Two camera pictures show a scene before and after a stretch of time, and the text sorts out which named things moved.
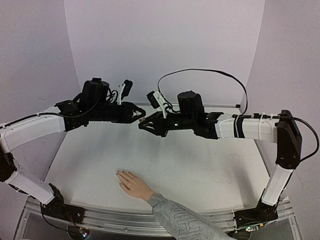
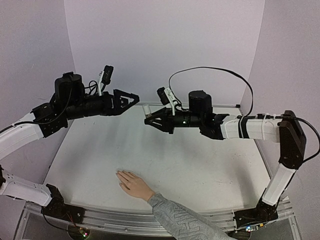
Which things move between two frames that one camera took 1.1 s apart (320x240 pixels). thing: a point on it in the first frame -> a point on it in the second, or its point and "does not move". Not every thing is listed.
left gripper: x=128 y=114 -> x=119 y=109
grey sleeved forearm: x=183 y=223 does not move
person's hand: x=134 y=185 does not move
